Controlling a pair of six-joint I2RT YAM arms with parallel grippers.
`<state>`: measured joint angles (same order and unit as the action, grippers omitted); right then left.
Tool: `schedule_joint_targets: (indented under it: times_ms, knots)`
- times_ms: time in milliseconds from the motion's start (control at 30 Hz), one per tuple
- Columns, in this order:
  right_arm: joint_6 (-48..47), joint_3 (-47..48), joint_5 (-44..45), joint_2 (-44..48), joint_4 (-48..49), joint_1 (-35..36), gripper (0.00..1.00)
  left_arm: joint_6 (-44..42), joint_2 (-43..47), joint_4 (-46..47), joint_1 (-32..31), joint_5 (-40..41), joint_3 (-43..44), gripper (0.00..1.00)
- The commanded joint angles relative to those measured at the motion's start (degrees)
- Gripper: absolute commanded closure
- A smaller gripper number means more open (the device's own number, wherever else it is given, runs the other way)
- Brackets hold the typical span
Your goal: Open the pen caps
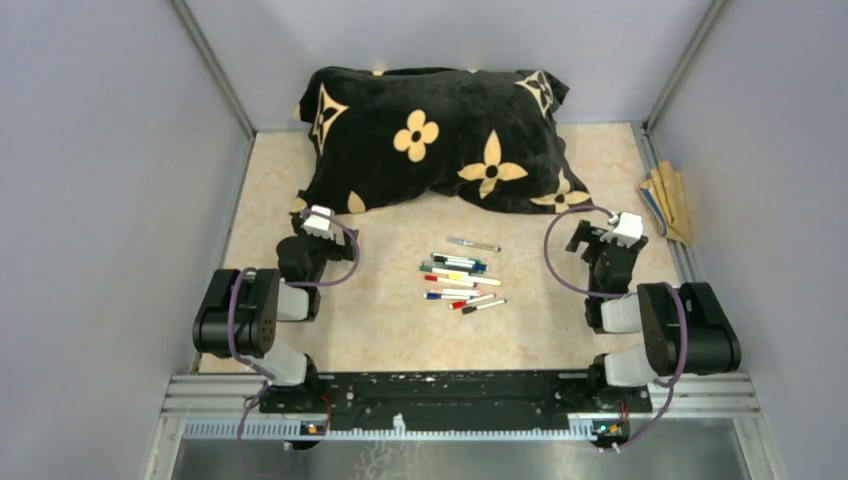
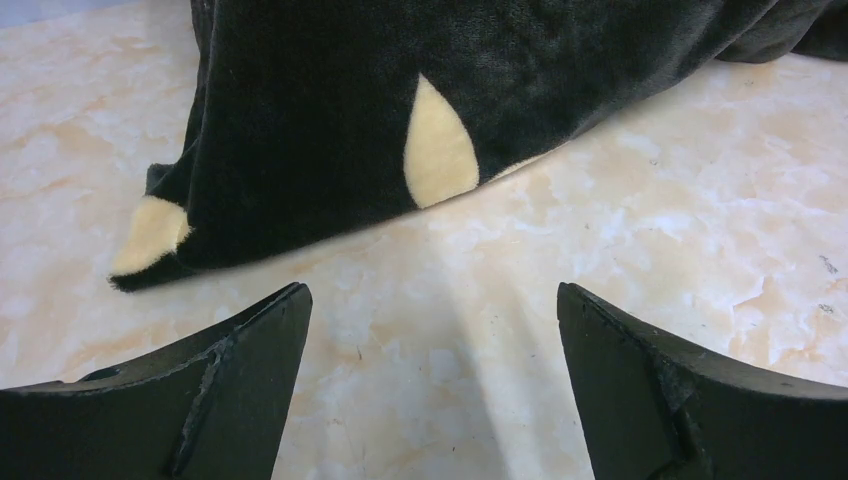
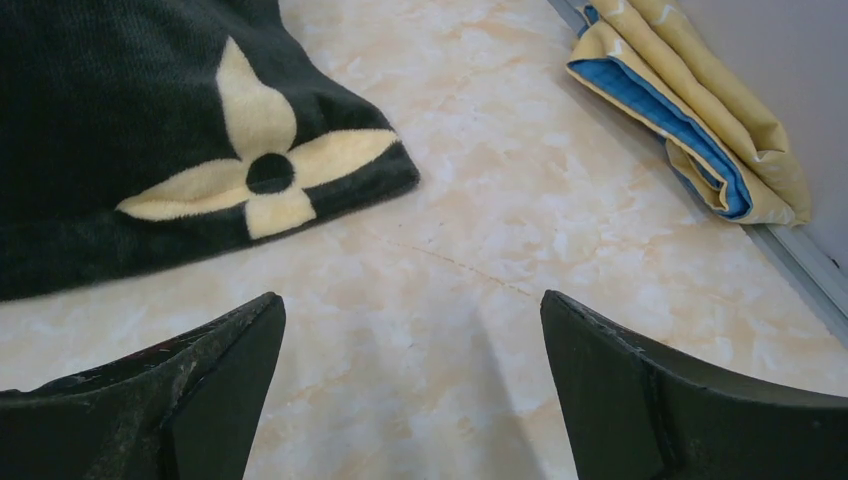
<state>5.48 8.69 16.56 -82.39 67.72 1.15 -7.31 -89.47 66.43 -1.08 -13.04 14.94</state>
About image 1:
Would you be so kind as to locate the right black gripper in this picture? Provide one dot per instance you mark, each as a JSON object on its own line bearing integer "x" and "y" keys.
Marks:
{"x": 588, "y": 234}

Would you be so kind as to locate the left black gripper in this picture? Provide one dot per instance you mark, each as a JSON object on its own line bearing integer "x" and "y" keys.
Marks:
{"x": 303, "y": 233}

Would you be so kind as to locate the white marker yellow cap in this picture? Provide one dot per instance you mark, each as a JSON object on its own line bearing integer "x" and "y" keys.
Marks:
{"x": 474, "y": 279}

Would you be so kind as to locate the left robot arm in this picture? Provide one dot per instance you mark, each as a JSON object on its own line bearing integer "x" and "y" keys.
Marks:
{"x": 241, "y": 309}

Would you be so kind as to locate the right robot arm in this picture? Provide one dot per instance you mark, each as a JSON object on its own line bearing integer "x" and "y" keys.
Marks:
{"x": 684, "y": 329}

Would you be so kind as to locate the folded tan cloth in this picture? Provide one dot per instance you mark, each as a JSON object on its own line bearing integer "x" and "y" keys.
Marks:
{"x": 663, "y": 193}

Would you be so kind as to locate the white marker blue cap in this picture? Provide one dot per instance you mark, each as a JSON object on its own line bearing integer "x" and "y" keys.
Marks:
{"x": 442, "y": 296}

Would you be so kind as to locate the white marker red cap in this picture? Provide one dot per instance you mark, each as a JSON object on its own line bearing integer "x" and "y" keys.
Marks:
{"x": 449, "y": 281}

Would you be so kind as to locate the black floral pillow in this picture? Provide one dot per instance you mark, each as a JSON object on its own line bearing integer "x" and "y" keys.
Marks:
{"x": 386, "y": 137}

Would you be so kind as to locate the white marker pink cap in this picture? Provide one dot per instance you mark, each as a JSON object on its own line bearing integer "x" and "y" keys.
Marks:
{"x": 459, "y": 292}

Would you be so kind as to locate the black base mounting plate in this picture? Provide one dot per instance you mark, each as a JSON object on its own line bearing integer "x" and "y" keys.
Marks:
{"x": 454, "y": 400}

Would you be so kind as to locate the white cable duct strip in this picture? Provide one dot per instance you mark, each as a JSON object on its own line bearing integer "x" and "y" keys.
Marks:
{"x": 296, "y": 430}

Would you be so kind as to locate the aluminium front rail frame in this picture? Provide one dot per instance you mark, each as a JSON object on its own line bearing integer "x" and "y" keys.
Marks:
{"x": 237, "y": 396}

